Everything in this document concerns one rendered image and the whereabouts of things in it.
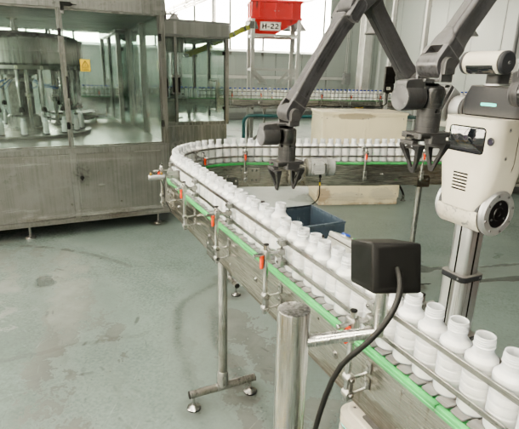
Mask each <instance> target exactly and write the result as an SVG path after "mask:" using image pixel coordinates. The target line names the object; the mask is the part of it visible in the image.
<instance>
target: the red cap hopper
mask: <svg viewBox="0 0 519 429"><path fill-rule="evenodd" d="M303 3H304V1H296V0H249V1H248V3H247V7H248V20H252V21H254V29H250V30H248V50H247V90H248V88H250V90H251V91H252V90H253V87H254V78H256V79H257V80H258V81H259V83H260V84H262V82H263V83H264V84H267V82H266V80H265V79H264V78H263V77H262V76H261V75H260V74H259V73H258V72H257V71H278V72H286V73H285V74H284V75H283V76H282V77H281V78H280V79H279V80H278V81H277V84H279V83H280V82H281V81H282V80H283V79H284V78H285V77H286V76H287V75H288V78H287V79H286V80H285V81H284V82H283V83H282V84H283V85H284V84H285V83H286V82H287V81H288V91H289V89H291V88H292V76H293V75H294V74H295V79H294V83H296V81H297V80H298V78H299V55H300V36H301V21H302V20H303V19H302V18H301V4H303ZM248 20H247V21H248ZM255 21H256V22H257V25H258V28H259V29H255ZM296 23H297V35H294V24H296ZM289 26H290V35H283V34H277V33H278V32H280V31H282V30H284V29H286V28H288V27H289ZM296 38H297V39H296ZM254 39H281V40H290V45H289V67H288V69H277V68H254ZM294 39H296V59H295V69H293V53H294ZM250 61H251V63H250ZM255 74H256V75H257V76H258V77H257V76H256V75H255ZM260 79H261V80H260ZM248 114H254V110H252V109H251V107H247V114H246V115H248ZM253 132H254V118H253V117H248V118H247V119H246V145H247V144H248V138H253ZM256 138H257V135H256V136H255V137H254V138H253V141H254V140H255V139H256Z"/></svg>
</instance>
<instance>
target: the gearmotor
mask: <svg viewBox="0 0 519 429"><path fill-rule="evenodd" d="M300 166H303V167H305V171H304V173H303V174H302V175H301V177H300V178H299V180H298V182H297V185H305V177H306V176H319V178H320V179H319V195H318V198H319V197H320V186H321V178H322V176H333V175H335V172H336V162H335V159H334V158H321V157H313V158H306V159H305V160H304V165H300ZM287 183H288V186H291V177H290V170H288V177H287ZM318 198H317V200H318ZM317 200H316V201H317ZM316 201H315V202H316ZM315 202H314V203H315ZM314 203H311V204H314Z"/></svg>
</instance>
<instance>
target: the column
mask: <svg viewBox="0 0 519 429"><path fill-rule="evenodd" d="M370 26H371V25H370V23H369V21H368V19H367V17H366V15H365V14H363V16H362V18H361V27H360V38H359V49H358V59H357V69H356V89H358V93H359V92H360V90H362V92H363V90H366V93H367V92H368V83H369V73H370V64H371V54H372V45H373V36H372V35H364V33H365V32H366V31H367V30H368V28H369V27H370Z"/></svg>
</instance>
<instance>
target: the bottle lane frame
mask: <svg viewBox="0 0 519 429"><path fill-rule="evenodd" d="M170 188H171V189H172V192H173V193H174V199H175V200H176V201H174V211H173V210H172V209H171V211H172V214H173V215H174V216H175V217H176V218H177V219H178V220H179V221H180V222H181V223H182V224H183V218H182V215H183V194H182V198H180V191H176V190H175V188H178V187H177V186H176V185H174V184H173V183H170ZM185 196H186V215H187V216H188V215H194V212H193V210H194V209H195V210H196V215H194V216H193V217H188V219H187V225H188V224H193V223H194V217H195V218H196V224H195V225H193V226H188V228H187V229H188V230H189V231H190V232H191V233H192V235H193V236H194V237H195V238H196V239H197V240H198V241H199V242H200V243H201V244H202V245H203V246H204V247H205V248H207V244H206V242H207V237H210V238H211V239H212V240H213V241H214V226H211V218H210V217H206V216H205V214H209V213H208V212H207V211H206V210H205V209H204V208H202V207H201V206H200V205H198V204H197V203H196V202H195V201H194V200H192V199H191V198H190V197H188V196H187V195H185ZM227 238H229V239H230V246H228V247H227V248H223V249H220V257H221V256H227V249H229V250H230V256H228V257H226V258H222V259H220V261H219V263H220V264H221V265H222V266H223V267H224V268H225V269H226V270H227V271H228V272H229V273H230V274H231V275H232V276H233V277H234V278H235V279H236V280H237V281H238V282H239V283H240V284H241V285H242V286H243V287H244V288H245V289H246V290H247V291H248V292H249V293H250V294H251V295H252V296H253V297H254V298H255V299H256V300H257V302H258V303H259V304H260V305H262V297H261V296H260V295H261V293H262V292H263V269H260V259H259V257H257V258H254V257H253V255H254V254H258V253H256V252H255V251H254V250H253V249H251V248H250V247H249V246H248V245H247V244H246V243H245V242H244V241H242V239H240V238H239V237H238V236H236V235H235V234H234V233H233V232H231V230H229V229H227V227H225V226H224V225H222V224H221V223H220V222H219V246H220V247H223V246H226V245H227ZM279 283H280V284H281V285H282V293H280V294H278V295H273V296H271V298H270V299H269V306H274V305H277V304H278V299H277V298H278V296H279V295H280V296H281V297H282V303H283V302H287V301H298V302H301V303H304V304H306V305H308V307H310V309H311V320H310V334H316V333H324V332H331V331H339V330H343V329H336V327H335V326H336V324H340V323H342V322H340V320H338V317H335V316H333V315H332V314H331V313H330V311H327V310H326V309H325V308H323V307H322V305H320V304H318V303H317V302H316V301H315V299H312V298H311V297H310V296H309V295H308V293H306V292H304V291H303V290H302V289H301V288H299V287H298V286H297V285H296V284H295V283H293V282H292V281H291V280H289V277H285V276H284V275H283V273H281V272H279V271H278V269H276V268H275V267H274V266H273V265H271V264H270V263H269V262H268V289H267V293H269V294H274V293H277V292H278V284H279ZM376 347H377V346H376ZM374 348H375V347H371V346H368V347H367V348H365V349H364V350H363V351H362V352H360V353H359V354H358V355H357V356H355V357H354V358H353V362H352V371H351V373H352V374H353V375H358V374H361V373H363V372H365V371H366V370H365V369H366V361H367V360H368V361H369V362H371V363H372V371H371V375H370V374H367V375H366V376H367V377H368V378H369V379H370V386H369V390H368V389H366V390H364V391H362V392H358V393H355V394H354V397H353V399H352V401H353V402H354V403H355V404H356V405H357V406H358V407H359V408H360V409H361V410H362V411H363V412H364V413H365V415H366V416H367V417H368V418H369V419H370V420H371V421H372V422H373V423H374V424H375V425H376V426H377V427H378V428H379V429H470V428H469V427H468V426H467V425H466V424H467V422H469V420H467V421H461V420H460V419H458V418H457V417H456V416H455V415H453V414H452V413H451V409H453V408H450V409H446V408H445V407H443V406H442V405H441V404H440V403H438V402H437V401H436V397H438V396H435V397H432V396H431V395H429V394H428V393H427V392H425V391H424V390H423V389H422V386H423V385H420V386H418V385H417V384H416V383H414V382H413V381H412V380H410V379H409V378H408V377H409V376H410V375H405V374H404V373H403V372H402V371H400V370H399V369H398V368H397V367H396V366H397V365H399V364H397V365H393V364H392V363H390V362H389V361H388V360H387V359H385V357H386V356H388V355H386V356H381V355H380V354H379V353H378V352H376V351H375V350H374ZM346 351H347V343H346V344H344V343H339V344H332V345H326V346H315V347H309V348H308V355H309V356H310V357H311V358H312V359H313V360H314V361H315V362H316V363H317V364H318V365H319V366H320V367H321V368H322V370H323V371H324V372H325V373H326V374H327V375H328V376H329V377H331V375H332V374H333V372H334V371H335V369H336V367H337V366H338V364H339V363H340V362H341V361H342V360H343V359H344V358H345V357H346ZM364 377H365V375H364V376H362V377H359V378H356V381H355V383H353V391H355V390H357V389H360V388H362V387H364Z"/></svg>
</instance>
